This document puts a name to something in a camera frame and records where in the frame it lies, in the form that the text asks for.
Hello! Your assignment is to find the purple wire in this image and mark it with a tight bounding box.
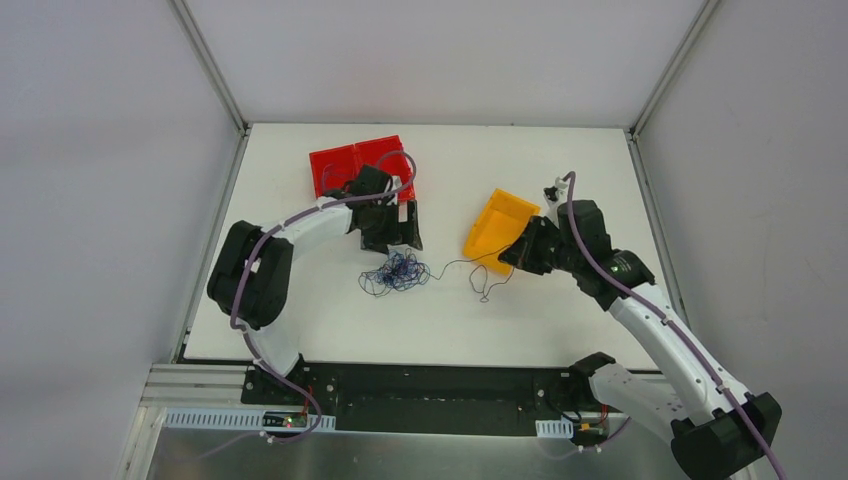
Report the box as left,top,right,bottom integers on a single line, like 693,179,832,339
321,165,352,195

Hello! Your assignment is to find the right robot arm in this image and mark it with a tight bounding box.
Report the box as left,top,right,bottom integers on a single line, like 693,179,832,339
498,200,782,479

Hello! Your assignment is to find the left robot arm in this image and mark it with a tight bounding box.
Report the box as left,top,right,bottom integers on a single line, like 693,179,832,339
206,165,421,405

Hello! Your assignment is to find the yellow bin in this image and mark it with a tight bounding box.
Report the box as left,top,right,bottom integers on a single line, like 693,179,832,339
462,189,541,276

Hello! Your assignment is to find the red double bin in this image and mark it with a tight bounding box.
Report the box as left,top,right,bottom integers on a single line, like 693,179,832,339
309,135,416,202

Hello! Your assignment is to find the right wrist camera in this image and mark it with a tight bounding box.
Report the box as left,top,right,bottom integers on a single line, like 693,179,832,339
543,175,570,209

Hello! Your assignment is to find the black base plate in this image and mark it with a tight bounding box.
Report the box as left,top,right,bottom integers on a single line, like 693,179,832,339
241,360,615,445

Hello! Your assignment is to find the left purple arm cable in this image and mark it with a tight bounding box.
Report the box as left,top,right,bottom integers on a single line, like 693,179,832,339
228,150,419,445

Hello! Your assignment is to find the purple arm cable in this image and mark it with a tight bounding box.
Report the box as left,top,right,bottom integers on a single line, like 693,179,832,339
559,171,790,480
228,150,419,445

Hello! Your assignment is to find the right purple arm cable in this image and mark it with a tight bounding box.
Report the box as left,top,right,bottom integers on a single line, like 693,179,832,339
559,171,790,480

